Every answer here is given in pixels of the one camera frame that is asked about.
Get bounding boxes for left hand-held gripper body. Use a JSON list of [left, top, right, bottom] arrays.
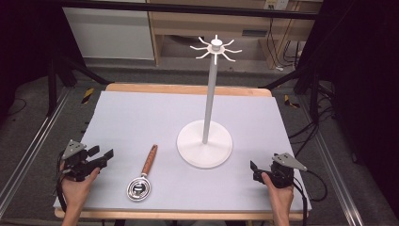
[[60, 139, 109, 184]]

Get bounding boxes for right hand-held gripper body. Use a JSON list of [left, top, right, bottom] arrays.
[[263, 152, 309, 189]]

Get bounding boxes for metal scoop with wooden handle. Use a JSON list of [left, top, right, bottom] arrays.
[[126, 144, 159, 202]]

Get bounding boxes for white hook rack stand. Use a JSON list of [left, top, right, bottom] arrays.
[[176, 34, 244, 170]]

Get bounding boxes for person's right hand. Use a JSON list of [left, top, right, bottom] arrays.
[[261, 171, 295, 218]]

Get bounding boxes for person's left hand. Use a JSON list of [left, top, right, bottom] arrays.
[[60, 161, 102, 218]]

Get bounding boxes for yellow black tape strip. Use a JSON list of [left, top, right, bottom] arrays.
[[283, 94, 301, 110], [80, 87, 95, 105]]

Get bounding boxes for light grey table mat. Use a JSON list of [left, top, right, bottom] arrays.
[[52, 90, 312, 212]]

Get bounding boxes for black metal stand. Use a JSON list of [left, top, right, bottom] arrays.
[[46, 56, 111, 118], [258, 64, 335, 124]]

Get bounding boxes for wooden table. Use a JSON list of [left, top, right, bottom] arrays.
[[54, 82, 310, 221]]

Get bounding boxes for white cabinet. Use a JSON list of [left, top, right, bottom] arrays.
[[62, 7, 155, 61]]

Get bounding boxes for black curtain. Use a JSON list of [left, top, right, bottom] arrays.
[[295, 0, 399, 208], [0, 0, 86, 117]]

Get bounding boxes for wooden desk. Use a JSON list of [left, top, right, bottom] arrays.
[[146, 0, 316, 70]]

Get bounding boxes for black metal crossbar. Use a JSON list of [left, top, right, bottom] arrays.
[[59, 0, 319, 21]]

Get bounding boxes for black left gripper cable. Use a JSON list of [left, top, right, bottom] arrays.
[[55, 150, 69, 214]]

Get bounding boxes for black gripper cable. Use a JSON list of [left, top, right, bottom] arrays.
[[55, 150, 69, 214], [291, 169, 329, 226]]

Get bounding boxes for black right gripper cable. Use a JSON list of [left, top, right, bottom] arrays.
[[291, 169, 329, 226]]

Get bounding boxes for aluminium floor rail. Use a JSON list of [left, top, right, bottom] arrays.
[[297, 93, 370, 226], [0, 88, 73, 218]]

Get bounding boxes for black floor cables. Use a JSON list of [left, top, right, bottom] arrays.
[[287, 90, 338, 158]]

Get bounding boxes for black hanging cables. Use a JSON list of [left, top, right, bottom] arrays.
[[265, 8, 304, 69]]

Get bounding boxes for white wall socket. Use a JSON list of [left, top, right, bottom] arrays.
[[263, 0, 290, 11]]

